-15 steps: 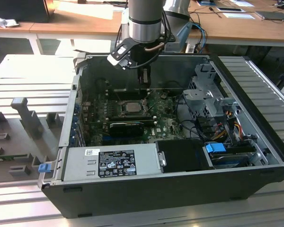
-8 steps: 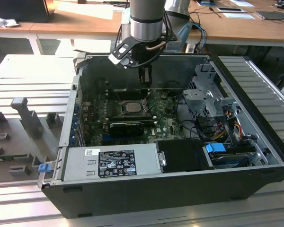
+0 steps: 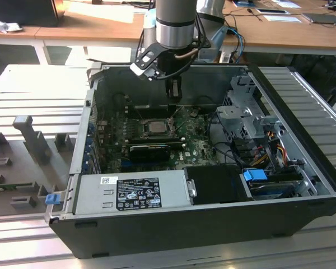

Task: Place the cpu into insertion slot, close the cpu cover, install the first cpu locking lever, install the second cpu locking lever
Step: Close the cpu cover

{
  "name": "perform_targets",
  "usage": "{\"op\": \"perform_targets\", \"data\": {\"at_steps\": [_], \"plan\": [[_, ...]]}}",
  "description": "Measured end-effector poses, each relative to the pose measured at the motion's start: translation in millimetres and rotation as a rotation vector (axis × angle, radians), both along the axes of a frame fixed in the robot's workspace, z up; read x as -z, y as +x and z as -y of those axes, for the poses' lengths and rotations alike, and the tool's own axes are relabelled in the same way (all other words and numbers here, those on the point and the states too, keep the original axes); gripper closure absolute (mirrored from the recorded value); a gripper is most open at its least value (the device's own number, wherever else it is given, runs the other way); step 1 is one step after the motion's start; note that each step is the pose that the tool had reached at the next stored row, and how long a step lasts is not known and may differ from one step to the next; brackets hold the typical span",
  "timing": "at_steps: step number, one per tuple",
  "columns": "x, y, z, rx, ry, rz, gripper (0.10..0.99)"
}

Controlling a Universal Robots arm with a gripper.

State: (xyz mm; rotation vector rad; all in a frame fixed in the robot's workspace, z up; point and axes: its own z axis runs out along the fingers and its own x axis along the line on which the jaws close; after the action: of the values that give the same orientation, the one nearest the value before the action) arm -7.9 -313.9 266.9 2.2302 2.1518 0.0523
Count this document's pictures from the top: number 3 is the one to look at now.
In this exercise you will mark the coin cell battery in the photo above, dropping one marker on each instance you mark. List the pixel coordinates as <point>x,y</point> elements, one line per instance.
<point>194,113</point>

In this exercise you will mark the smartphone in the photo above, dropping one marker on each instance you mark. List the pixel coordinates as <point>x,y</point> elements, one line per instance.
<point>271,11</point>

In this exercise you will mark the black graphics card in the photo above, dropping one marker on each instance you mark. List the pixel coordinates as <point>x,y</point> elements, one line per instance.
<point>148,152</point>

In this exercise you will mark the blue disk carrier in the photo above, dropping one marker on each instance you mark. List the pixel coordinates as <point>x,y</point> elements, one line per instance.
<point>253,176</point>

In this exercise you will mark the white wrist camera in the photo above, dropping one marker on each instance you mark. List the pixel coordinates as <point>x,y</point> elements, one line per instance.
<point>145,63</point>

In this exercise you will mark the grey parts rack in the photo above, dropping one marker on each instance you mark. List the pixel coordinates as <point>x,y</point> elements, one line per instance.
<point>30,168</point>

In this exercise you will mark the black box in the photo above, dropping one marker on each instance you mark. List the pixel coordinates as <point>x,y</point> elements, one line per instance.
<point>22,12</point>

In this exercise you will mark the blue plastic latch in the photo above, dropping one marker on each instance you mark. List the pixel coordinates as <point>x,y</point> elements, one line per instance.
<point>51,199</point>

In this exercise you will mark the dark closed laptop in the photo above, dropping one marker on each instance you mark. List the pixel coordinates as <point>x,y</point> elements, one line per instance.
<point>322,18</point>

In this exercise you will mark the silver CPU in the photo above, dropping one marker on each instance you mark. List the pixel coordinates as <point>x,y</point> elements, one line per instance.
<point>156,127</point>

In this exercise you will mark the black RAM slot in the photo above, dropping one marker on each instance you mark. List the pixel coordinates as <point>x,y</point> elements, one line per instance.
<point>154,110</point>
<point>156,140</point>

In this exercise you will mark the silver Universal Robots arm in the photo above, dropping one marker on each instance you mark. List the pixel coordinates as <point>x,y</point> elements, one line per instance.
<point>175,28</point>

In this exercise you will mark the grey power supply unit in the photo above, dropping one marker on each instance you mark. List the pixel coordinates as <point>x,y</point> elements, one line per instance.
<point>95,193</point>

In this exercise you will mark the metal drive cage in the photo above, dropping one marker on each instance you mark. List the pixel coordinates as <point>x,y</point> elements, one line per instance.
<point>240,117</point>

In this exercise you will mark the green motherboard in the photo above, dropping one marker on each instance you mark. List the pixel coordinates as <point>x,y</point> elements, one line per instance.
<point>196,145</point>

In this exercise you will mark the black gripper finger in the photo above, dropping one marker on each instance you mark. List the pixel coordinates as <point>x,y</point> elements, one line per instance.
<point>177,88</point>
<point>168,88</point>

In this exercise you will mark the crumpled white paper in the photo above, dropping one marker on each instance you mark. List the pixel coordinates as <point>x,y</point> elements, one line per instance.
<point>5,25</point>

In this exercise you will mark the white paper sheet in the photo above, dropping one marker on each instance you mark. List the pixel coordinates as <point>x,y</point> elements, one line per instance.
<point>282,18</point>

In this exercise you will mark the wooden desk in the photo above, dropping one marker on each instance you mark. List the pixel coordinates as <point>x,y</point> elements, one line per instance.
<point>100,30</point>

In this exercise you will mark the black open PC case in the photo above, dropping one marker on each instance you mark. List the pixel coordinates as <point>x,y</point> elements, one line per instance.
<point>184,232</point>

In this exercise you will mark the black plastic shroud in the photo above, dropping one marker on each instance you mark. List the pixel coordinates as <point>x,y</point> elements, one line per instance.
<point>215,185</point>

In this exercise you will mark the CPU socket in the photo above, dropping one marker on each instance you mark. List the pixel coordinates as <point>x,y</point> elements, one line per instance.
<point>156,135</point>

